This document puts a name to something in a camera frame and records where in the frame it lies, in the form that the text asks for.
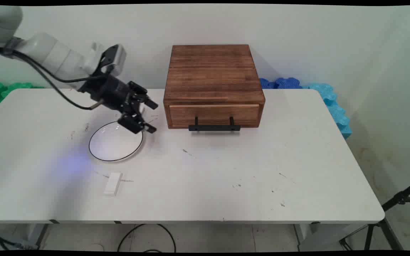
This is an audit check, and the thin black camera cable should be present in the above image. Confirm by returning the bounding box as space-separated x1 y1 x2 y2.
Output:
11 50 106 83

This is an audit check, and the white plate with black rim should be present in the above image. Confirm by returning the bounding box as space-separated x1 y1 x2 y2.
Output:
88 121 145 163

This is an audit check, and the black tripod stand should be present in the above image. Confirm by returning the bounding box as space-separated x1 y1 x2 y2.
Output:
339 177 410 251

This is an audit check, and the brown wooden drawer cabinet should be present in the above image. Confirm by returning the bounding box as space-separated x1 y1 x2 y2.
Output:
163 44 266 129

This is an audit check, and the dark blue foam mat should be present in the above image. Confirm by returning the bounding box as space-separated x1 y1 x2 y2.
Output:
259 77 303 90

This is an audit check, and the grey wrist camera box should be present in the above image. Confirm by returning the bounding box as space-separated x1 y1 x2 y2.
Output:
99 44 127 77

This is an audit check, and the green foam mat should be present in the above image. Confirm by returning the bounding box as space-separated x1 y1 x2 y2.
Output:
0 82 46 106

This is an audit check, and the white rectangular cutlery rest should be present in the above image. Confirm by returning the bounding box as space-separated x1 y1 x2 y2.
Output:
104 172 123 196

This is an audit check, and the wooden drawer with black handle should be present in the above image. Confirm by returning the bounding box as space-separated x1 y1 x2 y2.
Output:
168 103 261 132

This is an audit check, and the grey velcro cable strap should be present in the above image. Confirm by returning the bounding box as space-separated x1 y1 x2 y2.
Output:
3 37 23 58

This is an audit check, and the black floor cable with connector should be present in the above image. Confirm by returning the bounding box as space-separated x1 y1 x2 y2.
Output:
0 228 39 250

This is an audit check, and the grey table leg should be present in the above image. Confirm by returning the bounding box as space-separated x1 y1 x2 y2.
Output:
293 223 370 252
26 224 49 250

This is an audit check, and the black looped floor cable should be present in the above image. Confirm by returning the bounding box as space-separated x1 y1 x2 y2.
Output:
117 224 177 253

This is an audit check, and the cyan foam mat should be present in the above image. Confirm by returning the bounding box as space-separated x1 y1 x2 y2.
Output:
301 83 352 140

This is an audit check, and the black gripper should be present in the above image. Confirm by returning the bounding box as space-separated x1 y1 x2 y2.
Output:
78 74 159 135

